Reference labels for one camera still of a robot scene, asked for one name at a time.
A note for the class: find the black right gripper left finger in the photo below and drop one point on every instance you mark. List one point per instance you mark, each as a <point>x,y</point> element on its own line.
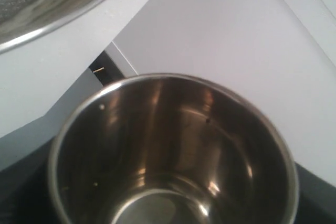
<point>24,190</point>

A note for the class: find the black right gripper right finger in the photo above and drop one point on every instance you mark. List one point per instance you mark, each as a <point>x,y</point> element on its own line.
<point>317,199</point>

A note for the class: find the stainless steel cup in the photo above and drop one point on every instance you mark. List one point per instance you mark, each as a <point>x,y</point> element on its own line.
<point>171,148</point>

